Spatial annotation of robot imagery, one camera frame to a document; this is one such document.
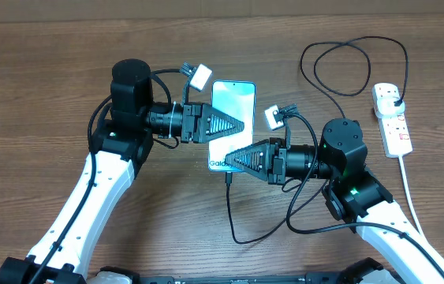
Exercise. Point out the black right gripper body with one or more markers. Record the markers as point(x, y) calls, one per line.
point(279, 155)

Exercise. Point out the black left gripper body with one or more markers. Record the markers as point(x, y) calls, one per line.
point(189, 130)

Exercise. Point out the Galaxy S24+ smartphone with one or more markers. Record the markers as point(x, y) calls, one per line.
point(237, 99)

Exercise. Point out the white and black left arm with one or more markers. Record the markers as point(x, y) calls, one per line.
point(121, 133)

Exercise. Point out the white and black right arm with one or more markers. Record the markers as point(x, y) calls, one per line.
point(354, 196)

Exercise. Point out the white charger plug adapter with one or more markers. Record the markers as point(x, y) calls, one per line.
point(386, 108)

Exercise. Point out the white power strip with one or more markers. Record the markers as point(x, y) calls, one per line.
point(394, 131)

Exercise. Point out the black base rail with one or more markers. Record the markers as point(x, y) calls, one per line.
point(108, 277)

